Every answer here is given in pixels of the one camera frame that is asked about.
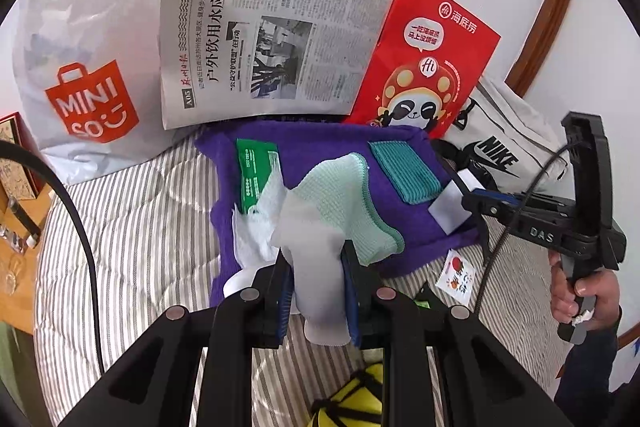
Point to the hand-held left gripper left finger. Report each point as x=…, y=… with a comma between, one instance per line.
x=286, y=302

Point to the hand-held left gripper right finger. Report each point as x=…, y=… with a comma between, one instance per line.
x=350, y=307

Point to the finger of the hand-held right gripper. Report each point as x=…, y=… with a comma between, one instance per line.
x=492, y=204

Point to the white sponge block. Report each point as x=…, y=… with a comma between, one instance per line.
x=452, y=207

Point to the white wipe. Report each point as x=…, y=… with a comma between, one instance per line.
x=255, y=237

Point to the orange print packet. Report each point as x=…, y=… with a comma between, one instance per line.
x=460, y=274

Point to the yellow black pouch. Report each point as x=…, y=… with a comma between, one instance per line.
x=350, y=397

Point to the teal cloth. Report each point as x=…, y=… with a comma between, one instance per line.
x=405, y=172

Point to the mint white sock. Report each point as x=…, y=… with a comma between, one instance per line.
x=340, y=197

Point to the green printed packet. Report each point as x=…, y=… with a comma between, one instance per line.
x=255, y=167

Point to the purple towel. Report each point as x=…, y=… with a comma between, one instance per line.
x=320, y=147

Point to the person's right forearm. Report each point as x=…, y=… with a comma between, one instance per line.
x=585, y=367

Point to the person's right hand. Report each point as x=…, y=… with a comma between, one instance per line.
x=605, y=292

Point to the beige waist bag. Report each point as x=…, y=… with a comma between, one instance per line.
x=500, y=127

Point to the striped bedsheet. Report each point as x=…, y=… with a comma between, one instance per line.
x=150, y=217

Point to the red paper bag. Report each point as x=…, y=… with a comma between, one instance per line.
x=425, y=57

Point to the folded newspaper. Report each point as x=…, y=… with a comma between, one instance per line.
x=250, y=47

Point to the wooden bedside table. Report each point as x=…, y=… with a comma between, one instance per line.
x=25, y=292

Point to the black bottle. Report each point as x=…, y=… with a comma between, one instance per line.
x=25, y=222

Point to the patterned box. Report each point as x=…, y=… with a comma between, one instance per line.
x=15, y=157

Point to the white plastic shopping bag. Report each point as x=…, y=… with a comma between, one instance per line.
x=90, y=32

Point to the brown wooden door frame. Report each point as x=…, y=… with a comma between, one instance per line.
x=550, y=17

